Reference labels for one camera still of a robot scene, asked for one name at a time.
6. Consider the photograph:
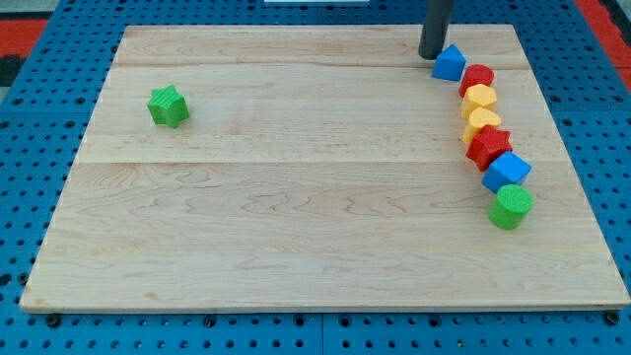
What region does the green star block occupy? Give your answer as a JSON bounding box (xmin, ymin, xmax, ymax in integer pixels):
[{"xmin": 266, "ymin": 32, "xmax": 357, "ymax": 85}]
[{"xmin": 147, "ymin": 85, "xmax": 190, "ymax": 128}]

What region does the red star block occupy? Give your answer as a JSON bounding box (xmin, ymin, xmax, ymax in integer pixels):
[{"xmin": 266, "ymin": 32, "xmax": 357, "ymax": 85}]
[{"xmin": 465, "ymin": 125, "xmax": 513, "ymax": 172}]

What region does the blue triangle block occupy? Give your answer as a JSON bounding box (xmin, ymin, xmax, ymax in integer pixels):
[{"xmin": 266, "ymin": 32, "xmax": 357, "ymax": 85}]
[{"xmin": 432, "ymin": 44, "xmax": 466, "ymax": 82}]

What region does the light wooden board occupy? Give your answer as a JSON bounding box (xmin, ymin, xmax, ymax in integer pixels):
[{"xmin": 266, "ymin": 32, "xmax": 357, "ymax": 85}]
[{"xmin": 21, "ymin": 25, "xmax": 630, "ymax": 314}]

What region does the yellow heart block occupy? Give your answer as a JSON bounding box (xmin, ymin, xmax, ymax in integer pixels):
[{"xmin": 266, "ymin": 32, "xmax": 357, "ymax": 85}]
[{"xmin": 461, "ymin": 107, "xmax": 502, "ymax": 144}]

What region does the yellow pentagon block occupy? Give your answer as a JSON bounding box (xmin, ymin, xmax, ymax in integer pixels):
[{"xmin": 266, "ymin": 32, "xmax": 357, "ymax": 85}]
[{"xmin": 460, "ymin": 84, "xmax": 498, "ymax": 119}]

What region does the red cylinder block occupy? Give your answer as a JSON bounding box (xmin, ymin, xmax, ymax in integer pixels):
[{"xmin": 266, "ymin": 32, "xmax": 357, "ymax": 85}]
[{"xmin": 458, "ymin": 64, "xmax": 495, "ymax": 98}]

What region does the blue cube block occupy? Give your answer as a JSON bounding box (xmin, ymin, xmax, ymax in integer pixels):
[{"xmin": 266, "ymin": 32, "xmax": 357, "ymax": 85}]
[{"xmin": 481, "ymin": 151, "xmax": 531, "ymax": 193}]

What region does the green cylinder block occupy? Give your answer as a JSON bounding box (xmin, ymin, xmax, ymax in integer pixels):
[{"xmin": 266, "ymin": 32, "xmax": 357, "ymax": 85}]
[{"xmin": 488, "ymin": 184, "xmax": 534, "ymax": 230}]

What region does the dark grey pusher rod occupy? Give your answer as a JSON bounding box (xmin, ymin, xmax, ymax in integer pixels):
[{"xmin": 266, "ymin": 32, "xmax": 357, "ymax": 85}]
[{"xmin": 418, "ymin": 0, "xmax": 456, "ymax": 60}]

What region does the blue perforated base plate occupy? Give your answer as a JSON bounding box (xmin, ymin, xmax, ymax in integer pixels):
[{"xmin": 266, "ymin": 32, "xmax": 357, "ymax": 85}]
[{"xmin": 1, "ymin": 0, "xmax": 630, "ymax": 354}]

